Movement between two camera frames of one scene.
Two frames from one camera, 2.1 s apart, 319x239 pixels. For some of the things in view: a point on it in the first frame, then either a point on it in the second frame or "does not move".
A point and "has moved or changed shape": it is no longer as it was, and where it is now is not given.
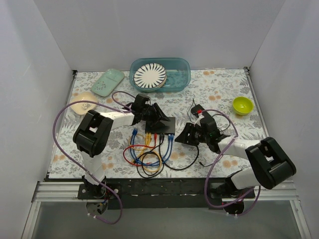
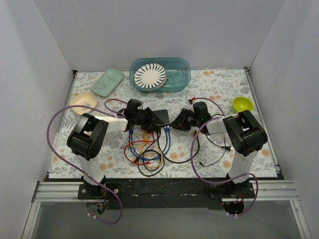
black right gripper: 190,133 to 183,119
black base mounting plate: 163,193 does not move
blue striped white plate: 150,75 does not move
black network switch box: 160,127 has moved or changed shape
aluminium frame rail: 46,191 does not move
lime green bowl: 242,105 does not move
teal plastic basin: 178,72 does not move
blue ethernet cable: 163,158 has moved or changed shape
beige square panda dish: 81,108 does not move
